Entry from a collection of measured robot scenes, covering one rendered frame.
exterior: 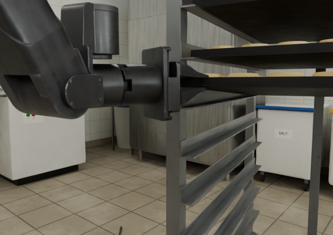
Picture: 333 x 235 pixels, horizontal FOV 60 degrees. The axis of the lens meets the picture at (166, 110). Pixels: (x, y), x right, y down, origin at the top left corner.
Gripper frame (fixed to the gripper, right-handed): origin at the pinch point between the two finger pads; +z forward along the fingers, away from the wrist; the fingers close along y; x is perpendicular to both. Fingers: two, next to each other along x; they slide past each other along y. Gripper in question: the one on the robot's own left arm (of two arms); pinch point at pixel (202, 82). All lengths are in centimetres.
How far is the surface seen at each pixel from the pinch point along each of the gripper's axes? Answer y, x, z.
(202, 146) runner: -13.9, 10.1, 8.0
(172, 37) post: 8.0, 8.3, -0.3
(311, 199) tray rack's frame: -43, 20, 64
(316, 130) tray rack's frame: -18, 20, 65
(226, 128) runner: -13.3, 20.1, 23.9
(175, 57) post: 4.3, 7.7, -0.1
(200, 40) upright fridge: 34, 194, 151
